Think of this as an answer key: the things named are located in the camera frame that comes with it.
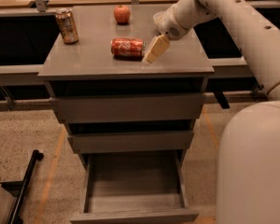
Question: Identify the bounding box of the black cart frame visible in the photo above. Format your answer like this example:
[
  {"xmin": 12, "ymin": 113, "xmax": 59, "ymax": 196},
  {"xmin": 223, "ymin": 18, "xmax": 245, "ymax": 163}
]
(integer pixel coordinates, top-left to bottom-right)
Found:
[{"xmin": 0, "ymin": 149, "xmax": 44, "ymax": 224}]

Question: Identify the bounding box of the red coke can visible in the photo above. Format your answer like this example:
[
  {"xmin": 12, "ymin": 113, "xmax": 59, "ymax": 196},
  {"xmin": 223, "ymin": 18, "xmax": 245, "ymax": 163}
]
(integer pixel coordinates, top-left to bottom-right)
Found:
[{"xmin": 110, "ymin": 37, "xmax": 146, "ymax": 58}]

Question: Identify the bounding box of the grey metal shelf rail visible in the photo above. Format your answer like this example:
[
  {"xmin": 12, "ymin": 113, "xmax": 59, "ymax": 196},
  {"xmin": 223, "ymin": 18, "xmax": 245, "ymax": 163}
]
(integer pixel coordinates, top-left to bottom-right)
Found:
[{"xmin": 0, "ymin": 0, "xmax": 280, "ymax": 112}]

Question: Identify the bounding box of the grey open bottom drawer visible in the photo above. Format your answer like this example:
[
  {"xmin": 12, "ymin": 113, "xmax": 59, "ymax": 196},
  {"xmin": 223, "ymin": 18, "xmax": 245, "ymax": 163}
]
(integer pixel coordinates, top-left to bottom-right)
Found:
[{"xmin": 70, "ymin": 150, "xmax": 199, "ymax": 224}]

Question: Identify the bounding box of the red apple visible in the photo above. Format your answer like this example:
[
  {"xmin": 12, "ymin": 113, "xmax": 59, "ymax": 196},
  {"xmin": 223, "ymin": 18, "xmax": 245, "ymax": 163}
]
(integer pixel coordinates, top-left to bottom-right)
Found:
[{"xmin": 113, "ymin": 5, "xmax": 131, "ymax": 24}]

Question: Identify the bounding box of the grey drawer cabinet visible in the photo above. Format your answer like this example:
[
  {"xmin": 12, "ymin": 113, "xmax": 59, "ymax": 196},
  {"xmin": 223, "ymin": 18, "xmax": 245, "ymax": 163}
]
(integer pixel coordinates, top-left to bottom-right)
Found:
[{"xmin": 38, "ymin": 5, "xmax": 214, "ymax": 163}]

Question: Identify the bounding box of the white ceramic bowl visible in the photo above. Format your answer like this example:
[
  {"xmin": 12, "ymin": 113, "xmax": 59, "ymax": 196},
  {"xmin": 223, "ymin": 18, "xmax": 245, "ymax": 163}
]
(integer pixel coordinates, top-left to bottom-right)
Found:
[{"xmin": 153, "ymin": 11, "xmax": 163, "ymax": 28}]

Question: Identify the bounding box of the grey top drawer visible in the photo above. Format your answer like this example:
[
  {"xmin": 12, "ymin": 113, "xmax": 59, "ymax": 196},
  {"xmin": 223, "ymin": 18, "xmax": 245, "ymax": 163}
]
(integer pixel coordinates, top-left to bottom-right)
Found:
[{"xmin": 49, "ymin": 93, "xmax": 205, "ymax": 123}]

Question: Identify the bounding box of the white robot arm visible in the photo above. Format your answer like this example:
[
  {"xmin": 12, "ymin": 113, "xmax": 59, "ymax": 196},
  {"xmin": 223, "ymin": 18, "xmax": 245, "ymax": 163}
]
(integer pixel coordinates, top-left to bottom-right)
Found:
[{"xmin": 144, "ymin": 0, "xmax": 280, "ymax": 224}]

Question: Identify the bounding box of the gold brown soda can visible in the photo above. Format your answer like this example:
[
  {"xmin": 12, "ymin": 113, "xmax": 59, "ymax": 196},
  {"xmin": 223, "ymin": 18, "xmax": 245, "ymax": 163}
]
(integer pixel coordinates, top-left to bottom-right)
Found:
[{"xmin": 55, "ymin": 7, "xmax": 78, "ymax": 44}]

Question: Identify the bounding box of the grey middle drawer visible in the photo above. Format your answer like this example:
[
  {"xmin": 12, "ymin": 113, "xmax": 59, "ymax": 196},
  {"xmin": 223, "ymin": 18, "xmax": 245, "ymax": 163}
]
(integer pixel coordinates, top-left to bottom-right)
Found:
[{"xmin": 68, "ymin": 131, "xmax": 193, "ymax": 153}]

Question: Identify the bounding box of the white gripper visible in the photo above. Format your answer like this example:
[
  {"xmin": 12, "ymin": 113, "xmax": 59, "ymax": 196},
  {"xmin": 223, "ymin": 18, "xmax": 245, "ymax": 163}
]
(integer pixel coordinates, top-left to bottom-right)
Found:
[{"xmin": 142, "ymin": 5, "xmax": 189, "ymax": 64}]

